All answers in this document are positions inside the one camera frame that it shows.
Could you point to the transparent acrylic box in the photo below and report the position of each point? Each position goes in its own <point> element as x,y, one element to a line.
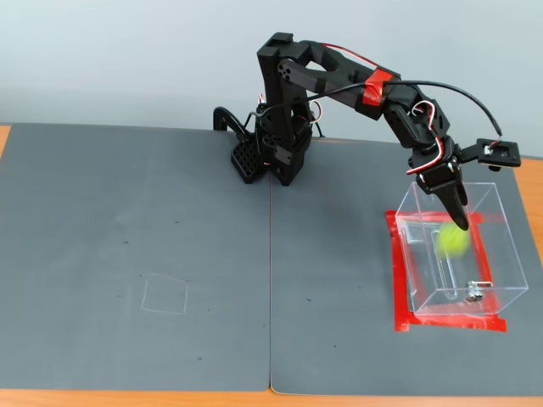
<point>492,271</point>

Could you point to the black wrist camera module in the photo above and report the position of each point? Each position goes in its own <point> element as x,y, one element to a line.
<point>500,153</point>

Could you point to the green lego block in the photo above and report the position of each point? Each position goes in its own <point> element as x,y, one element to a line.
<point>455,241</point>

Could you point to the plain gray mat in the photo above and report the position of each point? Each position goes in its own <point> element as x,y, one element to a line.
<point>339,254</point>

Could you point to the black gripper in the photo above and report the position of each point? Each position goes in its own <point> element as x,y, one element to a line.
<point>441,175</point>

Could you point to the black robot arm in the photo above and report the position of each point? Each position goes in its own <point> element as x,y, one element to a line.
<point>297,76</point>

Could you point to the black table clamp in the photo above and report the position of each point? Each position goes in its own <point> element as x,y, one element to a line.
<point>227,118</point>

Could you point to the gray mat with chalk square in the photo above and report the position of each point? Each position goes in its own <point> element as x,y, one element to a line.
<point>127,233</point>

